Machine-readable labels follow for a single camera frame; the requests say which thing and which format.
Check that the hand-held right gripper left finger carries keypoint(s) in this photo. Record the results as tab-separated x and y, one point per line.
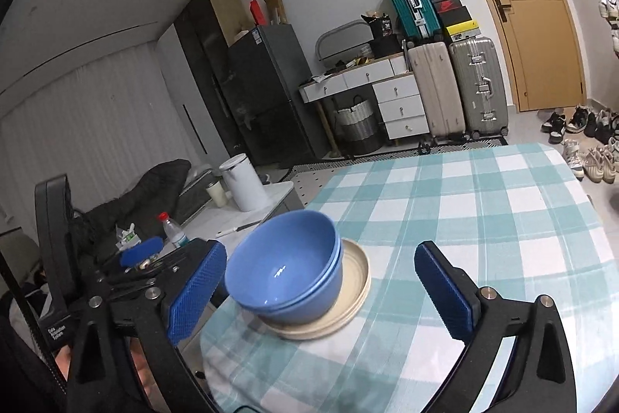
198	292

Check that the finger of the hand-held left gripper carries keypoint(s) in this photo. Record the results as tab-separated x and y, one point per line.
140	253
179	258

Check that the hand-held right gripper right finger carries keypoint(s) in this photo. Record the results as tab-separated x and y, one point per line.
445	297

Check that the blue bowl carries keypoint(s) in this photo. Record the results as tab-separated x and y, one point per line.
309	312
285	258

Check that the person's left hand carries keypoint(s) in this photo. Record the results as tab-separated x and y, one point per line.
142	369

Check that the white green paper packet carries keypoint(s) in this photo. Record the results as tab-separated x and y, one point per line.
128	241

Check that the red cap water bottle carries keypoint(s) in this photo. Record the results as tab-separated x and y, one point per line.
174	231

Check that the black jacket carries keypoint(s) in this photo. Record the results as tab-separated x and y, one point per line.
140	200

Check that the cream cup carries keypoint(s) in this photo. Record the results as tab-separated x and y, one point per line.
217	195

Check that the teal white checked tablecloth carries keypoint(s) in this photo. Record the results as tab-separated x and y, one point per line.
483	210

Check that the white electric kettle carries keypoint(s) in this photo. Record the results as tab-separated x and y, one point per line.
244	185

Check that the grey white side cabinet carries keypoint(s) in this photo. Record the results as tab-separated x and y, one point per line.
271	205

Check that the white wardrobe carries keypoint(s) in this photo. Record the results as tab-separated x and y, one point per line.
121	127

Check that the woven white grey basket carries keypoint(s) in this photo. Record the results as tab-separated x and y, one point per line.
358	127

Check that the white dresser with drawers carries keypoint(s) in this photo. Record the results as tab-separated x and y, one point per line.
396	103

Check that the group of loose shoes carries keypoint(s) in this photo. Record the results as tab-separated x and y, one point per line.
595	161

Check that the beige hard suitcase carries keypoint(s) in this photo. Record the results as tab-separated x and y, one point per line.
435	93

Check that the silver hard suitcase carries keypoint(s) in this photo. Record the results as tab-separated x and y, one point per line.
478	89

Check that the large brown cardboard box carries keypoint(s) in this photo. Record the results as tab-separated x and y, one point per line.
229	14

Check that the red paper box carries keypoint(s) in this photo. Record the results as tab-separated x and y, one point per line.
256	12

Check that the black yellow shoe box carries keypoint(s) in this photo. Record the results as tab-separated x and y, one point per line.
462	31

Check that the narrow brown cardboard box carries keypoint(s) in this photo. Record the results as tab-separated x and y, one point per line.
276	9

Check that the black bag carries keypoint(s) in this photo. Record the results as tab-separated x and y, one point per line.
382	31

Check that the wooden door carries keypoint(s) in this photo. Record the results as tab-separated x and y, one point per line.
532	31

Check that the black red shoe box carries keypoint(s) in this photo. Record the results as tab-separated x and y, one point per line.
447	4

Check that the teal hard suitcase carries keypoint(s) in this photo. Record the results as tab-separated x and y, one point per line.
408	1

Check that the grey arched frame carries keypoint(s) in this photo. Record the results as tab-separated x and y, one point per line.
323	40

